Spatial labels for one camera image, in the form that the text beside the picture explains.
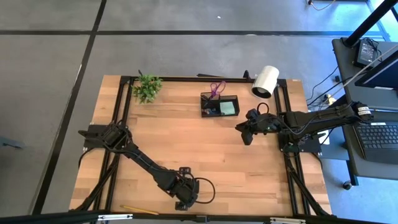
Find purple pink handled scissors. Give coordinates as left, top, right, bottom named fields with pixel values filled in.
left=210, top=80, right=227, bottom=100

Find white power strip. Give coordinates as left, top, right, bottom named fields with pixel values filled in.
left=322, top=94, right=337, bottom=106

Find black monitor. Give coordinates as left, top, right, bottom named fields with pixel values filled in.
left=354, top=48, right=398, bottom=91

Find black support pole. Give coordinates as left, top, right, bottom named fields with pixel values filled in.
left=343, top=0, right=398, bottom=48

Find black power adapter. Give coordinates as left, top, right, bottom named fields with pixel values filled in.
left=354, top=39, right=379, bottom=68

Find black camera cable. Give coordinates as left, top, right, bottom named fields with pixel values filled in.
left=256, top=102, right=270, bottom=115
left=192, top=177, right=216, bottom=205

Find green plant in white pot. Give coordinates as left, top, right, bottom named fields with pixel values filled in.
left=132, top=73, right=164, bottom=105

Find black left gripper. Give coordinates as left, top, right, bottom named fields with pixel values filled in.
left=167, top=167, right=200, bottom=211

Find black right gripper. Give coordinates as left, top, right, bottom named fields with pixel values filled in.
left=235, top=108, right=282, bottom=146

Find white paper sheet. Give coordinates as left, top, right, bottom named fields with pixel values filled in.
left=317, top=130, right=331, bottom=146

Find black left camera cable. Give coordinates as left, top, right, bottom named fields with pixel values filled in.
left=192, top=177, right=216, bottom=205

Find black mesh desk organizer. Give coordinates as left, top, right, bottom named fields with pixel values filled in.
left=200, top=94, right=241, bottom=118

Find dark grey desk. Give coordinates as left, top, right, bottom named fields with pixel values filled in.
left=331, top=37, right=398, bottom=112
left=338, top=108, right=398, bottom=181

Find yellow pencil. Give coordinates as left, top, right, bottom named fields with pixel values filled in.
left=119, top=205, right=160, bottom=216

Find silver bracket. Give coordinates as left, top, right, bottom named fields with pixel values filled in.
left=269, top=217, right=307, bottom=224
left=97, top=213, right=134, bottom=222

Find black right camera cable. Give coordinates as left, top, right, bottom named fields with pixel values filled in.
left=256, top=102, right=270, bottom=115

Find black keyboard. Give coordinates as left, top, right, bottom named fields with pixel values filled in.
left=354, top=121, right=398, bottom=165

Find black aluminium table frame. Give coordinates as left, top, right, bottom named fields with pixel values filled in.
left=68, top=73, right=335, bottom=218

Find black crossbeam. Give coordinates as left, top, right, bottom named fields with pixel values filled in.
left=0, top=210, right=398, bottom=224

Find grey floor object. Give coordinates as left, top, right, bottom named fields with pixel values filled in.
left=0, top=136, right=23, bottom=150

